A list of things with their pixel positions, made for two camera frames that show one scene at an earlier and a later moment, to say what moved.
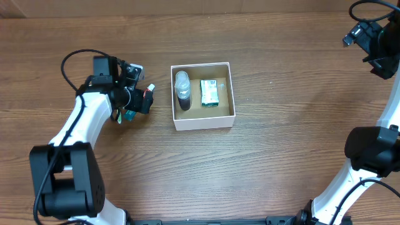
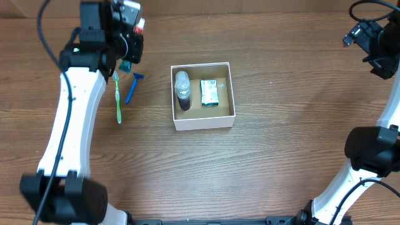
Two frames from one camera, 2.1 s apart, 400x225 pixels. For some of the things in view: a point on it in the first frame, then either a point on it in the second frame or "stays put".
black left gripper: [135, 102] -> [133, 53]
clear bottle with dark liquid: [182, 84] stays put
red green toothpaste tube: [130, 114] -> [125, 66]
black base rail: [270, 220] stays put
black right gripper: [385, 65] stays put
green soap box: [209, 92] stays put
